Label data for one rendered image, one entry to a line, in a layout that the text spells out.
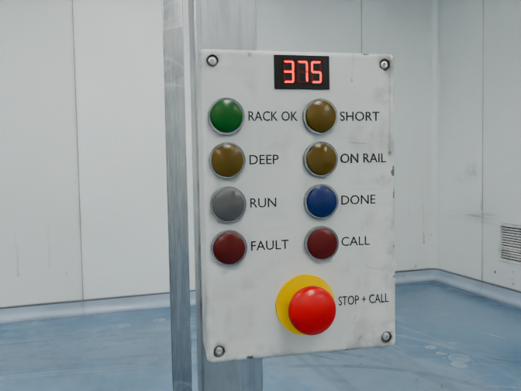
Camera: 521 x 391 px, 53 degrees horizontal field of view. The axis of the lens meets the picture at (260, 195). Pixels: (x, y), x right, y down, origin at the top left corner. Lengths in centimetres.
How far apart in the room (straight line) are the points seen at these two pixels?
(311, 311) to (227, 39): 26
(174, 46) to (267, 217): 123
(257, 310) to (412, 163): 453
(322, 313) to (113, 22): 390
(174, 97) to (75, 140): 253
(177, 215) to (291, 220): 116
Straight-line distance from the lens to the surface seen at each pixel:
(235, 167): 42
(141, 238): 413
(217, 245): 43
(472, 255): 477
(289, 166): 44
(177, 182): 159
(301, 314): 43
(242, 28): 51
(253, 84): 44
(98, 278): 416
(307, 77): 45
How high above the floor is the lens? 106
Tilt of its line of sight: 3 degrees down
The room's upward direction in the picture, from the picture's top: 1 degrees counter-clockwise
